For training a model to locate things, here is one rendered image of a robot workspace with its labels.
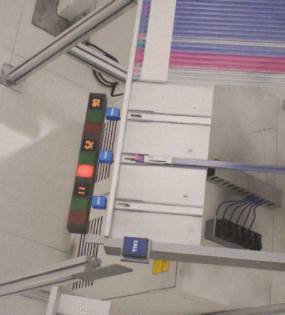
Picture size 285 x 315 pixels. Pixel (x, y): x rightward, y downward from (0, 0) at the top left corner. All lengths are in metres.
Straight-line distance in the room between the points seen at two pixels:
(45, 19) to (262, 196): 1.04
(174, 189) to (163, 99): 0.23
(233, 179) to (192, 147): 0.34
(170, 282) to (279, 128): 0.65
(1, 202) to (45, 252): 0.21
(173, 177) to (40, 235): 0.82
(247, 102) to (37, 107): 0.72
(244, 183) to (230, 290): 0.29
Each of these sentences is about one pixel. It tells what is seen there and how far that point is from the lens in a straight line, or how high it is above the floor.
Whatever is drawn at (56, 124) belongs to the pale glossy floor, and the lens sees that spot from 2.41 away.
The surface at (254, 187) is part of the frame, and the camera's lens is 1.95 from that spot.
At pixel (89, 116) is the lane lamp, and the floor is 0.65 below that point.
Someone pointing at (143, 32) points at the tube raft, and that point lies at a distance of 1.73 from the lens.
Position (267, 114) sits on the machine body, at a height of 0.62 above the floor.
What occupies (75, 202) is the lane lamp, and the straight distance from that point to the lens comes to 1.56.
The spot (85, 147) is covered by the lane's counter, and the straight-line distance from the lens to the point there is 1.61.
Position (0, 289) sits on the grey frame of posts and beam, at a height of 0.26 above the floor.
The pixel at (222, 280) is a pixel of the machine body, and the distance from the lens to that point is 1.86.
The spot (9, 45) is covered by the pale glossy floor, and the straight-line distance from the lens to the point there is 2.42.
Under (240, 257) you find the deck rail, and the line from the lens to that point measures 1.47.
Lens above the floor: 1.90
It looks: 47 degrees down
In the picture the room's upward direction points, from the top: 68 degrees clockwise
